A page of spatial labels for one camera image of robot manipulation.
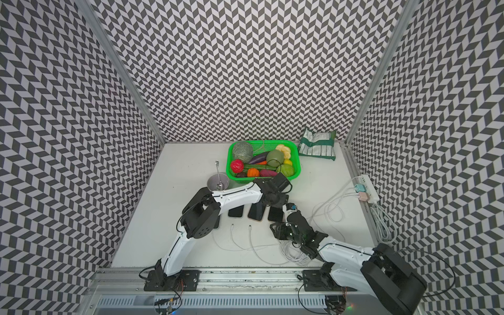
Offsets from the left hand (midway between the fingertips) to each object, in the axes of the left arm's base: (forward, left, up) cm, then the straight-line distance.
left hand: (279, 203), depth 92 cm
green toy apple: (+23, +1, +6) cm, 24 cm away
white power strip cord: (-11, -48, -3) cm, 49 cm away
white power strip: (+3, -46, +1) cm, 46 cm away
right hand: (-13, +3, -1) cm, 13 cm away
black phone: (-6, +2, 0) cm, 6 cm away
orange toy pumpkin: (+14, +13, +5) cm, 20 cm away
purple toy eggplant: (+24, +10, +5) cm, 26 cm away
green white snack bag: (+33, -23, +6) cm, 40 cm away
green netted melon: (+24, +18, +11) cm, 32 cm away
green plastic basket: (+28, +9, +10) cm, 31 cm away
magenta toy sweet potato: (+14, +6, +5) cm, 16 cm away
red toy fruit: (+16, +21, +8) cm, 28 cm away
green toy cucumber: (+18, +9, +5) cm, 21 cm away
